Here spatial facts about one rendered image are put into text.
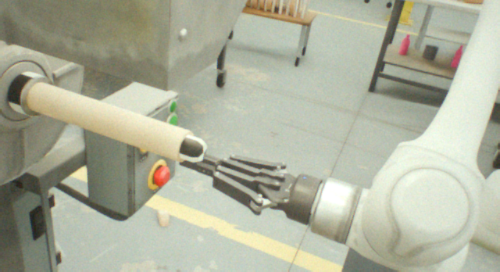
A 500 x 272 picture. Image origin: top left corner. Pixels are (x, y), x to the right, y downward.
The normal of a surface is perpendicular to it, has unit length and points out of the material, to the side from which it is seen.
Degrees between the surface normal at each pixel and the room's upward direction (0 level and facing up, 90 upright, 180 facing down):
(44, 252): 90
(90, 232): 0
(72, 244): 0
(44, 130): 97
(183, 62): 90
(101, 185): 90
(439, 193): 54
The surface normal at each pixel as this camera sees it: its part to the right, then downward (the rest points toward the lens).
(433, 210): -0.24, -0.18
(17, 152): 0.88, 0.42
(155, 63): -0.37, 0.42
